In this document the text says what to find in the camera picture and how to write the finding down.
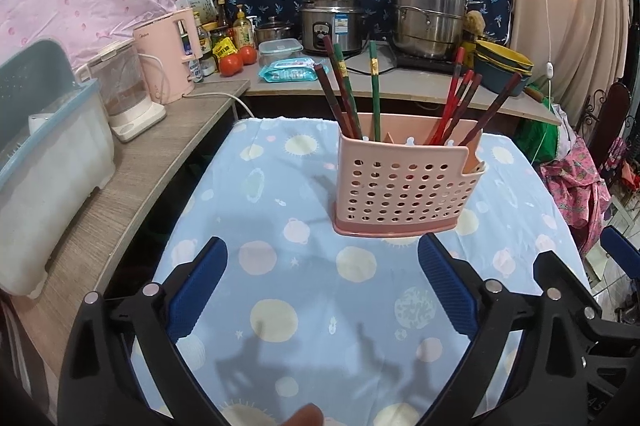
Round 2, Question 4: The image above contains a dark red chopstick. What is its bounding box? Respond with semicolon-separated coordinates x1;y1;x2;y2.
459;73;523;146

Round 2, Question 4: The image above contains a brown red chopstick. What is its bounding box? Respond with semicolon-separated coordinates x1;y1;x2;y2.
314;63;352;138

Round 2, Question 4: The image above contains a green chopstick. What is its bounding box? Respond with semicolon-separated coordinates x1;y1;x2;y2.
333;42;362;139
369;40;382;142

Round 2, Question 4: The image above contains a dark maroon chopstick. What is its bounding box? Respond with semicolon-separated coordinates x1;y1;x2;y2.
323;35;355;139

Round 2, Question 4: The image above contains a pink perforated utensil holder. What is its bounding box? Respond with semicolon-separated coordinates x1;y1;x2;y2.
332;113;487;238

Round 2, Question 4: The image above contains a light blue dotted tablecloth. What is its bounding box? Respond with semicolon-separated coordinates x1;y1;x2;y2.
127;115;591;426

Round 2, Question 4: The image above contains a pink floral garment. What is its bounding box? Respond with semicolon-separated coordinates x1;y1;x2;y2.
538;137;611;257

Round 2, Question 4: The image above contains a green bag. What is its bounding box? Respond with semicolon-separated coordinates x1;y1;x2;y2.
513;120;559;164

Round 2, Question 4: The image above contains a white plastic storage bin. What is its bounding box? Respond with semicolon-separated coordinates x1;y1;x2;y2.
1;39;115;298

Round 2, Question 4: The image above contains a pink electric kettle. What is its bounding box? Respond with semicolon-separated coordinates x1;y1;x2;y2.
132;8;202;105

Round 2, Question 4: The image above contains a black induction cooktop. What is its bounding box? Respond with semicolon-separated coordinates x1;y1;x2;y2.
394;50;454;75

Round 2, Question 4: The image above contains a teal bowl with yellow lid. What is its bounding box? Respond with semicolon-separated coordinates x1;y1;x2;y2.
474;40;534;97

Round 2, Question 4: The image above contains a red tomato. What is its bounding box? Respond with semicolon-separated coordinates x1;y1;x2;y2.
218;52;244;77
238;46;258;65

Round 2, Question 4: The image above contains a blue wet wipes pack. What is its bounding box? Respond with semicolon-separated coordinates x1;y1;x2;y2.
258;56;330;84

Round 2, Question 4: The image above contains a clear food container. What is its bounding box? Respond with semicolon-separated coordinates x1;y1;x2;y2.
258;38;304;66

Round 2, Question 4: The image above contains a yellow oil bottle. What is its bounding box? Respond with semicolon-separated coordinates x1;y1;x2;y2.
233;4;255;49

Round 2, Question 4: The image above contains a large stainless steel steamer pot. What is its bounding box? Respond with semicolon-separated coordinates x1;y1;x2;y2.
393;0;466;60

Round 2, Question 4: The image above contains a silver rice cooker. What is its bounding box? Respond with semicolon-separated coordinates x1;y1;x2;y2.
299;0;364;56

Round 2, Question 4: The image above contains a white cord with switch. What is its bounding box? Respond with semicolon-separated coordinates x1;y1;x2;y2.
519;0;558;167

